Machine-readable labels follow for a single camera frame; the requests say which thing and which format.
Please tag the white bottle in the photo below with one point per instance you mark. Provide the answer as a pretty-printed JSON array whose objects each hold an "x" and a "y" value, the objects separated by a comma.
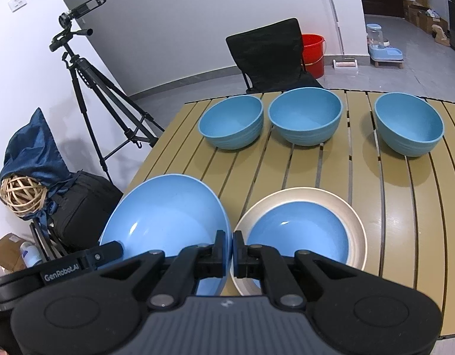
[{"x": 29, "y": 253}]

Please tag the white floor squeegee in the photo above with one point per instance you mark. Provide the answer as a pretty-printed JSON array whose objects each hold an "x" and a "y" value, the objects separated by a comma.
[{"x": 345, "y": 63}]

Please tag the medium blue bowl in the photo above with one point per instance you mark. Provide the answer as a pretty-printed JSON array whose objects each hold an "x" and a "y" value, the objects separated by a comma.
[{"x": 408, "y": 125}]

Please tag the cream plate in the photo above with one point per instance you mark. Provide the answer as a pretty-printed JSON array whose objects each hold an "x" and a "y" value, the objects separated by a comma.
[{"x": 297, "y": 194}]

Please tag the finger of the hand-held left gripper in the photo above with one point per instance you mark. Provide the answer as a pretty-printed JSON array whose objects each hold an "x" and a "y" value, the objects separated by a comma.
[{"x": 103, "y": 255}]

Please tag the black video camera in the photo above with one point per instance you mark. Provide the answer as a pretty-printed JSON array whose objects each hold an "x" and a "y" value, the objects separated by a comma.
[{"x": 83, "y": 7}]

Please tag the wicker ball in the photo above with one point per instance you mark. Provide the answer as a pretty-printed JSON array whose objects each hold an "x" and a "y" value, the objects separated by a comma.
[{"x": 20, "y": 196}]

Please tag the cardboard cat scratcher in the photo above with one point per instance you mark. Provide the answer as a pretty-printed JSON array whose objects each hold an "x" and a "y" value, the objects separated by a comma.
[{"x": 441, "y": 36}]

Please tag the black folding chair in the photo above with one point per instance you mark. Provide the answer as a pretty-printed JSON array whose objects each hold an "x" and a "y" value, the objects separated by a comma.
[{"x": 268, "y": 55}]

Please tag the blue plate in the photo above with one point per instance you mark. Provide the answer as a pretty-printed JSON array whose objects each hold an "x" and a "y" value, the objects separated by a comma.
[
  {"x": 297, "y": 233},
  {"x": 164, "y": 214}
]

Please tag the black bag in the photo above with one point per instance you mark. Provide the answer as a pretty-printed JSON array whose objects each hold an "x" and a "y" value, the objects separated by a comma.
[{"x": 86, "y": 207}]

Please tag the white wall socket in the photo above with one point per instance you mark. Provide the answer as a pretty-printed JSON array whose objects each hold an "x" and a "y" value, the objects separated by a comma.
[{"x": 18, "y": 2}]

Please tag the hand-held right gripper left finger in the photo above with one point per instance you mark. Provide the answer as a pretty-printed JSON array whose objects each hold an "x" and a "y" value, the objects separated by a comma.
[{"x": 221, "y": 253}]

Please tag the black tripod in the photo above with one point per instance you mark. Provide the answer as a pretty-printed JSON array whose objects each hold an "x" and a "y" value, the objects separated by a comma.
[{"x": 79, "y": 72}]

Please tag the large blue bowl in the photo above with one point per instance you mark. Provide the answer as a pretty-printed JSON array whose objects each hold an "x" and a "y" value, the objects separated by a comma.
[{"x": 305, "y": 114}]

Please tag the open cardboard box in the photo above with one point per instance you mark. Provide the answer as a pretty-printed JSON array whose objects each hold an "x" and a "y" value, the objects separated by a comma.
[{"x": 432, "y": 20}]

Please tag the small blue bowl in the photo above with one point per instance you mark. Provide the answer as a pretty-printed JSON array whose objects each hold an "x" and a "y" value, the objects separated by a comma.
[{"x": 231, "y": 118}]

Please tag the red bucket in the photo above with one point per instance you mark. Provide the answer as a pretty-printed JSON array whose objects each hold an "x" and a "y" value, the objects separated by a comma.
[{"x": 313, "y": 53}]

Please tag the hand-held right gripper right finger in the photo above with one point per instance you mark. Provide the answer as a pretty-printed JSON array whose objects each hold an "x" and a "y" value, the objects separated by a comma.
[{"x": 238, "y": 255}]

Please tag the blue pet feeder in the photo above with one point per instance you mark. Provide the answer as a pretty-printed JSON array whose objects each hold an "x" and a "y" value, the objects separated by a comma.
[{"x": 384, "y": 52}]

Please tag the blue satin cloth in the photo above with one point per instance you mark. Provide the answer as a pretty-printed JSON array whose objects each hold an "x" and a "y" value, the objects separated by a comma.
[{"x": 31, "y": 148}]

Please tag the flat cardboard box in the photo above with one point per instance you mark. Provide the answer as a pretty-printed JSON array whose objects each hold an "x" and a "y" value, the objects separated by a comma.
[{"x": 5, "y": 253}]

